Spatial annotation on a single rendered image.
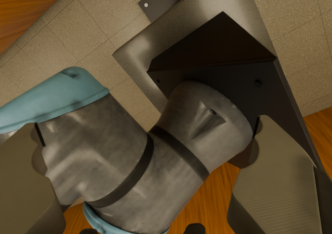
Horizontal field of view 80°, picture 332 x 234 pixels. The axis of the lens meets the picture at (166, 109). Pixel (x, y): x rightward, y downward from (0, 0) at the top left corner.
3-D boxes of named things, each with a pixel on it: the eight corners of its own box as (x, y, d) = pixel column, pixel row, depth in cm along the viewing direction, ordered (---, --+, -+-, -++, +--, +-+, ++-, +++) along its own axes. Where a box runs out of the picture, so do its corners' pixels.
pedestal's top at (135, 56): (285, 83, 53) (292, 90, 50) (183, 132, 65) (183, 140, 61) (232, -40, 40) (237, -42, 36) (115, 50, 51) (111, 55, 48)
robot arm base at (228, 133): (264, 155, 32) (228, 206, 30) (200, 127, 44) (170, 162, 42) (233, 86, 24) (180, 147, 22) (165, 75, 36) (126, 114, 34)
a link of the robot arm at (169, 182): (175, 164, 40) (126, 222, 36) (131, 118, 34) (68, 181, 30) (218, 195, 29) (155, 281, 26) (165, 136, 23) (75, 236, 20)
